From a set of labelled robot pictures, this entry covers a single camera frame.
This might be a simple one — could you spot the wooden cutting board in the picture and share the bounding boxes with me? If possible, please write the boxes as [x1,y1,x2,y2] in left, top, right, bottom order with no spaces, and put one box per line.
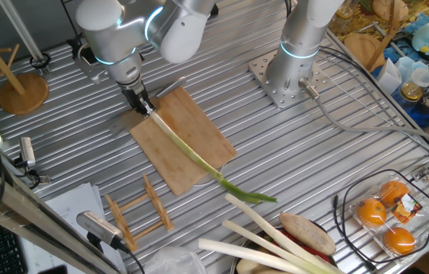
[129,86,237,197]

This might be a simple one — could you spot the black cables at robot base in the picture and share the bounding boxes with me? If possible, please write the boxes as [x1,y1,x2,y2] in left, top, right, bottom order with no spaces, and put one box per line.
[318,45,429,155]

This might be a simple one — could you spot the aluminium pole with black ring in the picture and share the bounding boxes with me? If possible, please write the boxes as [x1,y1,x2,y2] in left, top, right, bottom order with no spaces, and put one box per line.
[0,0,52,76]

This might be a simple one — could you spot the wooden knife rack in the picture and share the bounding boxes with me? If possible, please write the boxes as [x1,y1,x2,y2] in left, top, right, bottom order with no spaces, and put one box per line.
[103,174,175,253]

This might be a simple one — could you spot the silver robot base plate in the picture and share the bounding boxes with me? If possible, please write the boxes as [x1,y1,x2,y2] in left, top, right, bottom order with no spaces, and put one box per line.
[247,49,332,110]

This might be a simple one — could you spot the brown sweet potato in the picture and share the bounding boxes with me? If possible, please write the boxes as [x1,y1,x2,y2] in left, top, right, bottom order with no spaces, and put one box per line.
[278,211,338,256]

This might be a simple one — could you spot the white paper box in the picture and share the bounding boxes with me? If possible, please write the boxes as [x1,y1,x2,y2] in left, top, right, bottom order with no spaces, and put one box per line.
[375,58,405,96]

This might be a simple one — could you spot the orange fruit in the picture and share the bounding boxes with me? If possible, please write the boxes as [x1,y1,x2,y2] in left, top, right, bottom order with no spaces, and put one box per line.
[379,180,410,209]
[382,226,417,256]
[355,197,388,228]

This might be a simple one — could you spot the small silver camera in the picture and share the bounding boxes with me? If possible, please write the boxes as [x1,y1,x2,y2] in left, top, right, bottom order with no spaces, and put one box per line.
[18,135,37,169]

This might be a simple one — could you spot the metal bowl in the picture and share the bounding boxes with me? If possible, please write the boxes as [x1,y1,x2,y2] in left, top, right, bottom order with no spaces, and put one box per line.
[229,227,338,274]

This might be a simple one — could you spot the clear glass bottle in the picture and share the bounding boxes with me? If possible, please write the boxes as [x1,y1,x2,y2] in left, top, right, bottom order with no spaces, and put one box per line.
[329,0,357,33]

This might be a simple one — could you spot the orange label sticker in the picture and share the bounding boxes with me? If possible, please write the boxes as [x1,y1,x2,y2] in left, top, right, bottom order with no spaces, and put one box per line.
[390,193,424,225]

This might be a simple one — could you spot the white paper sheets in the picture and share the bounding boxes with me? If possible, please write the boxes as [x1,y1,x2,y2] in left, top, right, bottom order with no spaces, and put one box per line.
[20,182,128,274]

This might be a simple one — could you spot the black stand with thin rod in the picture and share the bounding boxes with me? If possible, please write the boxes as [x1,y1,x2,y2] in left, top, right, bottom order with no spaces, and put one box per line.
[60,0,83,39]

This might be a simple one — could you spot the blue cloth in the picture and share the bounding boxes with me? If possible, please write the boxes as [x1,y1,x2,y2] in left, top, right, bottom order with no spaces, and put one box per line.
[381,7,429,129]

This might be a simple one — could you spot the metal camera mount clamp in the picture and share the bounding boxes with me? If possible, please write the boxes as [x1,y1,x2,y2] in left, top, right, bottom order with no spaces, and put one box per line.
[11,155,51,190]

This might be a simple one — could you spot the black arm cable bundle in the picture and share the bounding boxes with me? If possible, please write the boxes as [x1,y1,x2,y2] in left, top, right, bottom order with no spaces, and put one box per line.
[281,0,292,22]

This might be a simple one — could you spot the long scallion with green top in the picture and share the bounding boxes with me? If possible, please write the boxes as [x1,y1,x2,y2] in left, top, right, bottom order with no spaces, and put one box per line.
[149,111,278,205]

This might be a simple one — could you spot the glass flask with yellow liquid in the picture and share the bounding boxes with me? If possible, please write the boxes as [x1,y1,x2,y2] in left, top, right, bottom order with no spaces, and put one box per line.
[399,67,429,103]

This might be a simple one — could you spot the steel cleaver knife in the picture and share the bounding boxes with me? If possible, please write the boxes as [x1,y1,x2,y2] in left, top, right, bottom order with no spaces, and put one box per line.
[108,76,187,137]

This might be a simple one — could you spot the aluminium frame beam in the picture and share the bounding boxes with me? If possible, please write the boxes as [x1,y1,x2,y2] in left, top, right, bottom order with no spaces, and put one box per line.
[0,151,123,274]

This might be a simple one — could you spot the red vegetable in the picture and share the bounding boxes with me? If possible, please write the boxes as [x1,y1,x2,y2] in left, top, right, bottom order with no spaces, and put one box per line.
[270,227,332,264]

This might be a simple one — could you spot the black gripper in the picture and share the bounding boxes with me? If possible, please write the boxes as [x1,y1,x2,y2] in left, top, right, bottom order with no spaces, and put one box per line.
[122,85,157,117]

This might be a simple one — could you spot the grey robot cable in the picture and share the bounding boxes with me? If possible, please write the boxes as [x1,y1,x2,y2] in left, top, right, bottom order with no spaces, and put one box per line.
[297,77,429,152]

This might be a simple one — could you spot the round woven wooden item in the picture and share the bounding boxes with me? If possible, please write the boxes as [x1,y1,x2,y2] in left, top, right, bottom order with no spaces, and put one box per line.
[371,0,410,23]

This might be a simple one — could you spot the thin black cable loop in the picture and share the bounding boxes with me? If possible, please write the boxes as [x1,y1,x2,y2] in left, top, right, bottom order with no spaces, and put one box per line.
[331,168,429,273]

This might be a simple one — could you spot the wooden mug tree stand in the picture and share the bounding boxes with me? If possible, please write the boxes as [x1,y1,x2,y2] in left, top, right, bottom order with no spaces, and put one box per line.
[342,0,402,73]
[0,17,50,116]

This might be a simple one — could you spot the clear plastic bag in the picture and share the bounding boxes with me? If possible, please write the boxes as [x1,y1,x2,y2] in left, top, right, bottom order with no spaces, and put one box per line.
[143,246,208,274]

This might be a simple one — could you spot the silver camera with black cable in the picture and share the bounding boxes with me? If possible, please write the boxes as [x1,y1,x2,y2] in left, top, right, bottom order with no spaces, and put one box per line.
[76,210,146,274]

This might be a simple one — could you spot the pale potato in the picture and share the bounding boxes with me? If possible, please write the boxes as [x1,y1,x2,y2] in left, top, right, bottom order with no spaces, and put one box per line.
[236,258,276,274]

